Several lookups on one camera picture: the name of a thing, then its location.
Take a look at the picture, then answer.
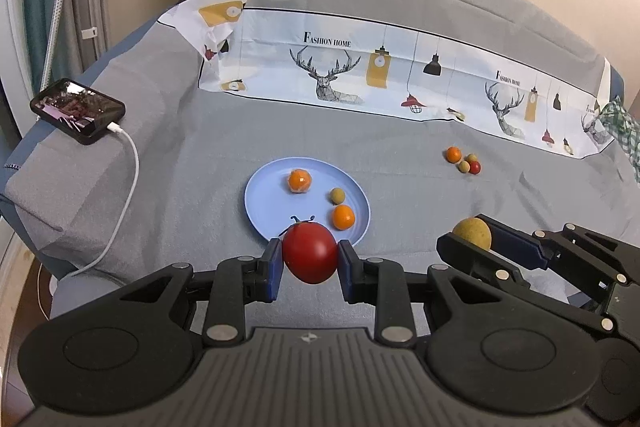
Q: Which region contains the plastic-wrapped small orange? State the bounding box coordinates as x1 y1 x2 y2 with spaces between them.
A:
287 169 314 194

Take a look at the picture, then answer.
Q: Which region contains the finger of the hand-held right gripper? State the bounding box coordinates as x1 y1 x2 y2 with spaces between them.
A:
477 214 640 286
437 234 619 338

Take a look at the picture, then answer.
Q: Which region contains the white deer-printed cloth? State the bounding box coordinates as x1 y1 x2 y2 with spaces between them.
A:
159 0 613 162

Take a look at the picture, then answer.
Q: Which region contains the white charging cable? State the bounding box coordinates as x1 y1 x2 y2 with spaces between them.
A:
37 123 140 308

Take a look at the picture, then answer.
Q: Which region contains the black smartphone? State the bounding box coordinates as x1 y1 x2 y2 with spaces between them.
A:
30 78 126 145

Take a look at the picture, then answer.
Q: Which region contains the white frame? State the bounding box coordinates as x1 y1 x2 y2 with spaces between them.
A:
0 0 37 132

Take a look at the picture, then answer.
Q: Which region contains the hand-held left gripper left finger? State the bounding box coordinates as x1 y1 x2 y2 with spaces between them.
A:
120 237 285 343

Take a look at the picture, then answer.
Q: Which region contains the grey bed sheet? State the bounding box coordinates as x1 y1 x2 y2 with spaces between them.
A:
10 0 640 338

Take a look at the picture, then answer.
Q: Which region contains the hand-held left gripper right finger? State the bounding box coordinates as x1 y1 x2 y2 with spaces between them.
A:
338 240 506 344

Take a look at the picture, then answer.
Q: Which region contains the blue plate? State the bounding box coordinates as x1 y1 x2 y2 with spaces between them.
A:
244 158 372 248

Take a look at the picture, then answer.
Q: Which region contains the green checked cloth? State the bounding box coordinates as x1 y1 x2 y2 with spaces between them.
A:
595 98 640 184

